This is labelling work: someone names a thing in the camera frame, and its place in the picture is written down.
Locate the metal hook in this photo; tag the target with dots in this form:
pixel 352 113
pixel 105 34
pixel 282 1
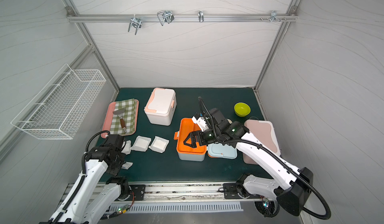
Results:
pixel 201 16
pixel 273 18
pixel 135 24
pixel 165 16

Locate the spatula with wooden handle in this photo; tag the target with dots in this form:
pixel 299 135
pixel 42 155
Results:
pixel 120 113

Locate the pink first aid kit box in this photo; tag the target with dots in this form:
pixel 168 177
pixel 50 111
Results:
pixel 264 131

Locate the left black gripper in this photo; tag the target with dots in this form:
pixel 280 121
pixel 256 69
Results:
pixel 119 160

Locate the white wire basket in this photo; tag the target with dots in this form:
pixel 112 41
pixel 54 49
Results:
pixel 58 109

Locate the green checkered cloth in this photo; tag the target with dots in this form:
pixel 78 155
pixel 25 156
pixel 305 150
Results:
pixel 127 113

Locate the orange kit tray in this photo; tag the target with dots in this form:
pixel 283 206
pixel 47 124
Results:
pixel 183 137

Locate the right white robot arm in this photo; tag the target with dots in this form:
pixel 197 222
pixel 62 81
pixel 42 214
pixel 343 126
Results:
pixel 291 188

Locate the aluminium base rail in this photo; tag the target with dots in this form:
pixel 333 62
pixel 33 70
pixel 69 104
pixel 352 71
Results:
pixel 193 192

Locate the blue orange first aid kit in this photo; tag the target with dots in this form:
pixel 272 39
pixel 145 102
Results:
pixel 213 151

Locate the pink tray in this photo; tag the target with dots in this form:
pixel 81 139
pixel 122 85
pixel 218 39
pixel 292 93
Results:
pixel 105 119

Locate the green bowl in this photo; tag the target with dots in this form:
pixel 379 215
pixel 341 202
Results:
pixel 242 109

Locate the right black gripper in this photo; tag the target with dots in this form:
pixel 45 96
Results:
pixel 197 137

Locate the white peach first aid kit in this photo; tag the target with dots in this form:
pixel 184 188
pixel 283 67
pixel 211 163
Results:
pixel 161 106

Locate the aluminium crossbar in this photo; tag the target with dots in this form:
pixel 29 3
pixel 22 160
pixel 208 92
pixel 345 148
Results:
pixel 179 18

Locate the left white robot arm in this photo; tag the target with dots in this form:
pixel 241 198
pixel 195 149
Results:
pixel 77 207

